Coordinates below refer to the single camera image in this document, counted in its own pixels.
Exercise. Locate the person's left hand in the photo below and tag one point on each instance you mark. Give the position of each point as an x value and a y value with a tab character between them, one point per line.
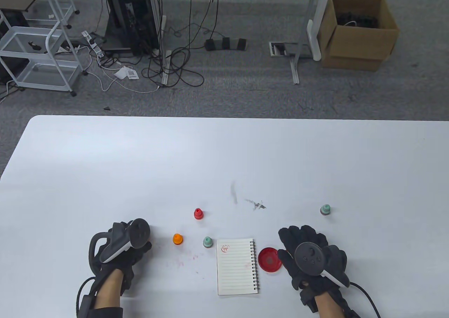
135	258

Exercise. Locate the person's right hand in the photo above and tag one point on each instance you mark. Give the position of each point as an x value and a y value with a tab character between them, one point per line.
305	235

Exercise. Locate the green reward stamp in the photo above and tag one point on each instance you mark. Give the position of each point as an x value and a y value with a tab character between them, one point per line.
325	210
208	242

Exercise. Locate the red ink pad lid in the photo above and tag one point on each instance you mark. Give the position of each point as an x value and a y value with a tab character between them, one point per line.
268	262

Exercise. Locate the orange reward stamp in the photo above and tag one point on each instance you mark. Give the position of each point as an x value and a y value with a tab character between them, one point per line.
178	239

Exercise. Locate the white lined spiral notebook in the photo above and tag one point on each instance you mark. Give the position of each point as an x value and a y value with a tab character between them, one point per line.
235	267

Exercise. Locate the red reward stamp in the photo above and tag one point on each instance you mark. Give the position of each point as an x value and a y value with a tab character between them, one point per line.
198	214

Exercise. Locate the person's left forearm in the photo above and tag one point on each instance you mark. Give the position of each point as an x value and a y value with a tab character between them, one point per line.
108	290

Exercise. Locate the person's right forearm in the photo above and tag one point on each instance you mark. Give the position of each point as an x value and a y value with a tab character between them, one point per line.
329	305

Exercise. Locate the metal desk leg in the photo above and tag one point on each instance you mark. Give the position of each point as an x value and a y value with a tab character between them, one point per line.
166	74
294	73

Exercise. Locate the printed paper label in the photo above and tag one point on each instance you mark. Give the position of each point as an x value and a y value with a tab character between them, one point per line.
132	74

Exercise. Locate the white paper tag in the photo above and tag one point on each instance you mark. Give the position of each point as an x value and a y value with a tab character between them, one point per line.
121	73

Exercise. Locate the metal floor socket box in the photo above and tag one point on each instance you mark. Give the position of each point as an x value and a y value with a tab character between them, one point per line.
279	49

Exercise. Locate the brown cardboard box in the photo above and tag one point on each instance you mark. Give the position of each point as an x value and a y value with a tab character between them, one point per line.
361	49

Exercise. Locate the white plastic panel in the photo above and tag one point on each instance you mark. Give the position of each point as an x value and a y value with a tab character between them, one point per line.
313	39

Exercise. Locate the black power adapter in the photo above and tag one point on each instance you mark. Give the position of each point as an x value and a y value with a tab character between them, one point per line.
226	43
209	45
241	44

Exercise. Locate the grey power strip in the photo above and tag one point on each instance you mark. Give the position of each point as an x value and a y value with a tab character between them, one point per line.
233	45

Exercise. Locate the white rolling cart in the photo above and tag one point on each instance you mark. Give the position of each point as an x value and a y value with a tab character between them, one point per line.
45	74

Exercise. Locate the white power strip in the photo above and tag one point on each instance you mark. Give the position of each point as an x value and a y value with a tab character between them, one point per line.
92	42

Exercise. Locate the small black clip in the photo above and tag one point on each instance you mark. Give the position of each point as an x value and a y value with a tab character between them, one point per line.
34	46

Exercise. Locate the black computer tower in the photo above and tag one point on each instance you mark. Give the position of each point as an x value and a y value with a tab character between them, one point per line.
136	12

